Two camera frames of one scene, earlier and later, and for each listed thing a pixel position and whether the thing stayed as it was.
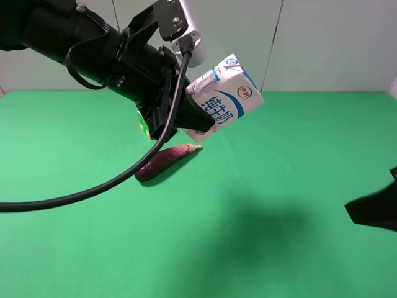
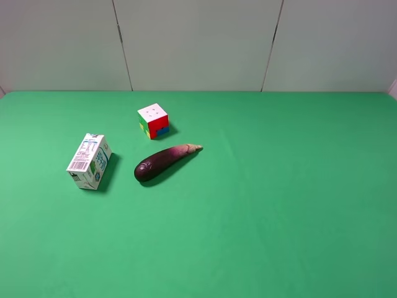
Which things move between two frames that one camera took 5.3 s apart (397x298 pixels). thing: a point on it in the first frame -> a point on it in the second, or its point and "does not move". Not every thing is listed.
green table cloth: [259, 212] does not move
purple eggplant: [165, 161] does not move
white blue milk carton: [226, 93] -> [89, 163]
